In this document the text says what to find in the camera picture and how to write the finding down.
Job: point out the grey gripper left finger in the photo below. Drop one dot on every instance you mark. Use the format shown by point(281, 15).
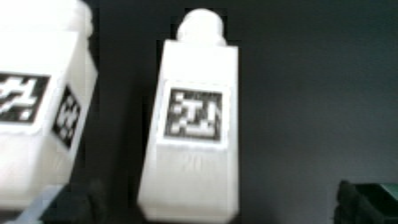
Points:
point(58, 207)

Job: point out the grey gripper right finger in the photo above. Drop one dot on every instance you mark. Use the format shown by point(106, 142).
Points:
point(366, 203)

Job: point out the white leg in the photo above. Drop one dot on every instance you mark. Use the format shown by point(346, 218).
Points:
point(46, 86)
point(188, 183)

